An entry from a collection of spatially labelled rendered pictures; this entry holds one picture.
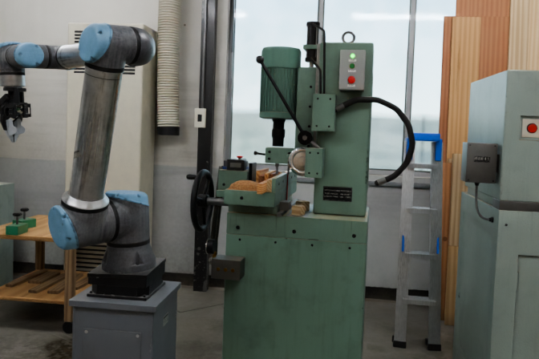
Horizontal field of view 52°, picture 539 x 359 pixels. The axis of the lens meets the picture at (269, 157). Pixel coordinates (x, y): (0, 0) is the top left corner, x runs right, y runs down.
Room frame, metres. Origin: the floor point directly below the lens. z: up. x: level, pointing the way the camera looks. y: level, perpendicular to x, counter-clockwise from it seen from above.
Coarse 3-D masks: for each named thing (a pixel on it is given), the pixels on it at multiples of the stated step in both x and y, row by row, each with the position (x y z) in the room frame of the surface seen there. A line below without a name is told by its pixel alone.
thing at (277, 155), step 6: (270, 150) 2.44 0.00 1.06; (276, 150) 2.43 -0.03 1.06; (282, 150) 2.43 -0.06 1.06; (288, 150) 2.42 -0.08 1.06; (270, 156) 2.44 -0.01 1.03; (276, 156) 2.43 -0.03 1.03; (282, 156) 2.43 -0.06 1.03; (270, 162) 2.44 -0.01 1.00; (276, 162) 2.43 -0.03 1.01; (282, 162) 2.43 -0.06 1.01
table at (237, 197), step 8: (288, 184) 2.52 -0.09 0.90; (296, 184) 2.77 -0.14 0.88; (224, 192) 2.23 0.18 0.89; (232, 192) 2.22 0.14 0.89; (240, 192) 2.22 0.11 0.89; (248, 192) 2.21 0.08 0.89; (256, 192) 2.20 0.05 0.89; (272, 192) 2.19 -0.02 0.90; (280, 192) 2.31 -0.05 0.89; (288, 192) 2.52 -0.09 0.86; (224, 200) 2.23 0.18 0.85; (232, 200) 2.22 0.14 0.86; (240, 200) 2.22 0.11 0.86; (248, 200) 2.21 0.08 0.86; (256, 200) 2.20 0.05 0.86; (264, 200) 2.20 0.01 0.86; (272, 200) 2.19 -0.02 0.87; (280, 200) 2.32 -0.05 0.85
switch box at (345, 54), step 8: (344, 56) 2.24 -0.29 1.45; (360, 56) 2.23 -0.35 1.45; (344, 64) 2.24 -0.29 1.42; (360, 64) 2.23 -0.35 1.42; (344, 72) 2.24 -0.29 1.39; (352, 72) 2.24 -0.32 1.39; (360, 72) 2.23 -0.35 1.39; (344, 80) 2.24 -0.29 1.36; (360, 80) 2.23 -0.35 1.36; (344, 88) 2.24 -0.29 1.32; (352, 88) 2.24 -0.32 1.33; (360, 88) 2.23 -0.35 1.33
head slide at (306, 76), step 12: (300, 72) 2.38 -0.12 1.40; (312, 72) 2.37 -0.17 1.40; (300, 84) 2.38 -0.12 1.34; (312, 84) 2.37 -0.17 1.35; (300, 96) 2.38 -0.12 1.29; (312, 96) 2.37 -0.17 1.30; (300, 108) 2.38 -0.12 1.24; (312, 108) 2.37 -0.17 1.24; (300, 120) 2.38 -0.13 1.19; (312, 132) 2.37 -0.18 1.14; (300, 144) 2.38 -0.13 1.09
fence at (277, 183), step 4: (292, 172) 2.62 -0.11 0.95; (280, 176) 2.30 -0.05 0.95; (284, 176) 2.39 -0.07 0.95; (292, 176) 2.62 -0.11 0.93; (296, 176) 2.75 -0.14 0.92; (272, 180) 2.19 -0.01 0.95; (276, 180) 2.20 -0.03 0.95; (280, 180) 2.30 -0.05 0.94; (284, 180) 2.40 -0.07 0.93; (288, 180) 2.51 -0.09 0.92; (292, 180) 2.63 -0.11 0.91; (272, 184) 2.19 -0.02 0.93; (276, 184) 2.21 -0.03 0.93; (280, 184) 2.30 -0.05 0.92; (284, 184) 2.40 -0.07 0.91; (272, 188) 2.19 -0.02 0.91; (276, 188) 2.21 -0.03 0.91; (280, 188) 2.30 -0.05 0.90
